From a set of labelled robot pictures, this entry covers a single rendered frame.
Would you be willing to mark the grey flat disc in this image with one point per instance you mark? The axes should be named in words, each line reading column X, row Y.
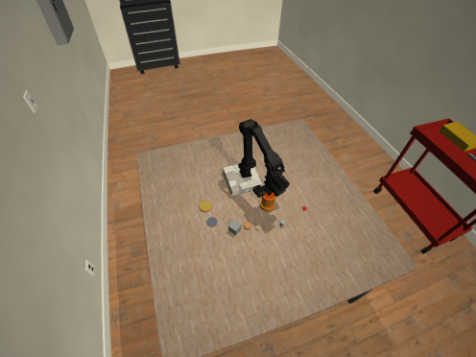
column 211, row 221

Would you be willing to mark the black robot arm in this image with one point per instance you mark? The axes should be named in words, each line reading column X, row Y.
column 271, row 158

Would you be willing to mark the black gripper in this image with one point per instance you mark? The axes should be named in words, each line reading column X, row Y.
column 260, row 190

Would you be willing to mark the yellow round disc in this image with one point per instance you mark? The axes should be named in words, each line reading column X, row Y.
column 205, row 206

